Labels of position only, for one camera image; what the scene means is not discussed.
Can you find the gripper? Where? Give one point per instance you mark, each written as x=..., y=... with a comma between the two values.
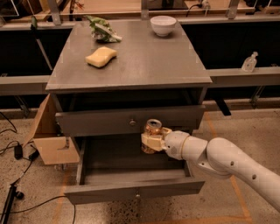
x=175, y=143

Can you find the orange soda can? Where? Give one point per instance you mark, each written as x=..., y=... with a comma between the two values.
x=153, y=127

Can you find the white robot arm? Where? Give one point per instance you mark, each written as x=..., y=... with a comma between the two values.
x=218, y=157

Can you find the grey top drawer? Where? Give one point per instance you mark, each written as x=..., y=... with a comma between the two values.
x=127, y=120

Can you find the grey open middle drawer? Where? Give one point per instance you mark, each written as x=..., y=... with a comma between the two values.
x=115, y=168

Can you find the grey wooden drawer cabinet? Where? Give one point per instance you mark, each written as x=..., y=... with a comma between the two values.
x=148, y=71

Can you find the yellow sponge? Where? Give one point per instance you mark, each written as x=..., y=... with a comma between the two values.
x=101, y=57

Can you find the cardboard box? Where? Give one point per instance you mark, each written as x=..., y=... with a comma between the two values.
x=53, y=147

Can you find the white ceramic bowl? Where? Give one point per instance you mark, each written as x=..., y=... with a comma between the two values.
x=163, y=25

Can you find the clear sanitizer bottle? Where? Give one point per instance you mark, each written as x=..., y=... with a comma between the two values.
x=249, y=63

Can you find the green chip bag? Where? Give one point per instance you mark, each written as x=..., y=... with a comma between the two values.
x=102, y=30

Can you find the black power adapter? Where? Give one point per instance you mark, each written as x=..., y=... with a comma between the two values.
x=18, y=152

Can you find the black stand base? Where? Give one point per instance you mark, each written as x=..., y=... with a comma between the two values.
x=13, y=193

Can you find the grey metal rail left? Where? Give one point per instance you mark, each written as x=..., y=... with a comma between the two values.
x=23, y=85

